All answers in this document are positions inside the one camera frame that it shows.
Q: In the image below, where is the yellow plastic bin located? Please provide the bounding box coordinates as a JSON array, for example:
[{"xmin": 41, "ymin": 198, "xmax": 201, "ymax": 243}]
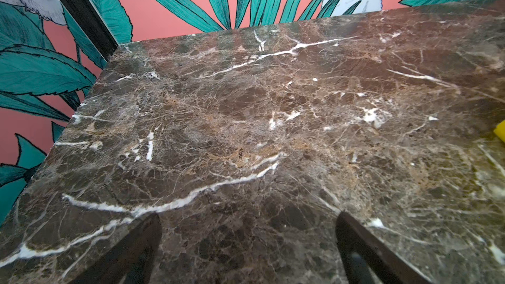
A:
[{"xmin": 493, "ymin": 121, "xmax": 505, "ymax": 142}]

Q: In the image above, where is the black left frame post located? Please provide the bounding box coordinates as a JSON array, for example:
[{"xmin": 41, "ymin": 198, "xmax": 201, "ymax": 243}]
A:
[{"xmin": 60, "ymin": 0, "xmax": 118, "ymax": 60}]

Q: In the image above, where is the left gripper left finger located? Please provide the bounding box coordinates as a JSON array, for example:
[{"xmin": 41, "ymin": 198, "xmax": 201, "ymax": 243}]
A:
[{"xmin": 72, "ymin": 214, "xmax": 162, "ymax": 283}]

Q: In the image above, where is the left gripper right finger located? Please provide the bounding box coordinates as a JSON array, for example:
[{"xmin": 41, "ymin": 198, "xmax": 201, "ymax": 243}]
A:
[{"xmin": 335, "ymin": 212, "xmax": 431, "ymax": 283}]

